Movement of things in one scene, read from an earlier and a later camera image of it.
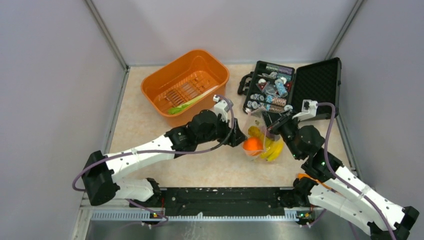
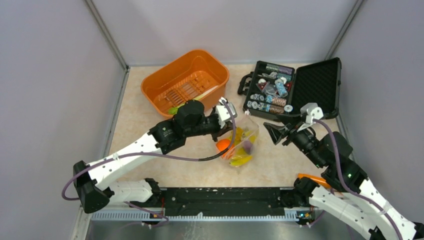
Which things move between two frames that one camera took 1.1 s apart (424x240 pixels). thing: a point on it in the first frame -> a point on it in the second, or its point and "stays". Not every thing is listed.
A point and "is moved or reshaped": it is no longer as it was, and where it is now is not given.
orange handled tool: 301,175 stays
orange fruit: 252,144 is moved or reshaped
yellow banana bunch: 255,131 is moved or reshaped
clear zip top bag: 256,133 is moved or reshaped
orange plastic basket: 182,88 stays
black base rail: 225,201 stays
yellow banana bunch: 273,148 -> 241,158
